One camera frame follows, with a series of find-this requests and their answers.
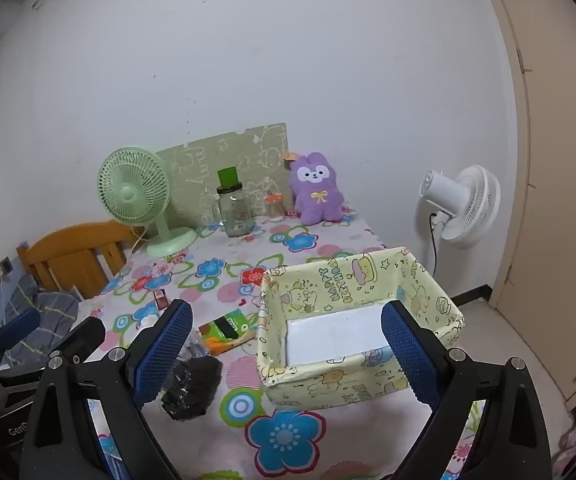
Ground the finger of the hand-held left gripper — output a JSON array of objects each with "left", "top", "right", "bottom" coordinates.
[
  {"left": 0, "top": 316, "right": 106, "bottom": 386},
  {"left": 0, "top": 308, "right": 42, "bottom": 361}
]

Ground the floral tablecloth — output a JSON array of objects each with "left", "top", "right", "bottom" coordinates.
[{"left": 0, "top": 205, "right": 486, "bottom": 480}]

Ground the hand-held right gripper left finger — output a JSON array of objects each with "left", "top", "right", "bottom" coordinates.
[{"left": 18, "top": 299, "right": 194, "bottom": 480}]

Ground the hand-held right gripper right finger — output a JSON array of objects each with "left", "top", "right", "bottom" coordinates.
[{"left": 380, "top": 300, "right": 554, "bottom": 480}]

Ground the yellow cartoon fabric storage box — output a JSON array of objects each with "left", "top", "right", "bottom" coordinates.
[{"left": 255, "top": 246, "right": 465, "bottom": 409}]

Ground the black fan cable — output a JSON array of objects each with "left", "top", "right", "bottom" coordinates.
[{"left": 428, "top": 210, "right": 441, "bottom": 276}]

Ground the wooden chair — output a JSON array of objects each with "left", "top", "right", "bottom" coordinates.
[{"left": 16, "top": 220, "right": 141, "bottom": 301}]

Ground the green and orange snack packet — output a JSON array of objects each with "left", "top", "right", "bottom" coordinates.
[{"left": 198, "top": 308, "right": 258, "bottom": 358}]

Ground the purple plush toy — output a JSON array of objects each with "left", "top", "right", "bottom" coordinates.
[{"left": 282, "top": 150, "right": 347, "bottom": 226}]

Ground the small jar with orange lid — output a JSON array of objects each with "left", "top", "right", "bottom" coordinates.
[{"left": 264, "top": 193, "right": 286, "bottom": 223}]

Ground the grey plaid cloth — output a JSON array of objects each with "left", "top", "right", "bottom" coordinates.
[{"left": 0, "top": 272, "right": 84, "bottom": 371}]

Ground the white standing fan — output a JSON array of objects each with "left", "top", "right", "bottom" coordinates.
[{"left": 414, "top": 164, "right": 502, "bottom": 278}]

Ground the beige door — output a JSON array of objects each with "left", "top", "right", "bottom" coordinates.
[{"left": 470, "top": 0, "right": 576, "bottom": 411}]

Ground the green desk fan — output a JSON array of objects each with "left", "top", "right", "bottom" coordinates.
[{"left": 97, "top": 147, "right": 199, "bottom": 259}]

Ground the glass jar with green lid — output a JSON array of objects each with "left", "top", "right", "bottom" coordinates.
[{"left": 216, "top": 167, "right": 255, "bottom": 238}]

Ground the green patterned board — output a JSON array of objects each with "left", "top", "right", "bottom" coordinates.
[{"left": 155, "top": 121, "right": 294, "bottom": 231}]

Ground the black soft bundle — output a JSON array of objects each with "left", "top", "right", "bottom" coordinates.
[{"left": 160, "top": 345, "right": 224, "bottom": 422}]

